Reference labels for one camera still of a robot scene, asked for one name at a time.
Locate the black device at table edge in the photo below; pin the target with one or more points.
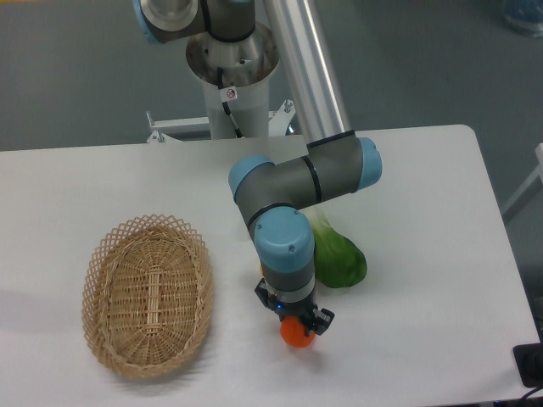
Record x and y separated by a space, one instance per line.
528 359

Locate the orange toy fruit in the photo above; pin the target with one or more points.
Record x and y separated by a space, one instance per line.
293 333

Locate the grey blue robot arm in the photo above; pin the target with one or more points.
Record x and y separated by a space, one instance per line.
271 196

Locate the white metal base frame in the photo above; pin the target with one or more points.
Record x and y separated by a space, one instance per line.
282 122

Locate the woven wicker basket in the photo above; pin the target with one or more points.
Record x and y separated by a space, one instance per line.
148 296

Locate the blue object in corner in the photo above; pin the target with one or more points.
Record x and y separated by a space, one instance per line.
524 16

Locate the white frame at right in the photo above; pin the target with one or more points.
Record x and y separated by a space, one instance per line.
527 189

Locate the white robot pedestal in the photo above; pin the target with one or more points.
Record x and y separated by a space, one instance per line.
235 78

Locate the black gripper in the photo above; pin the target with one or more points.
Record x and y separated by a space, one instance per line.
299 303

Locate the green toy bok choy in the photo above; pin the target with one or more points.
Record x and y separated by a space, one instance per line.
339 262

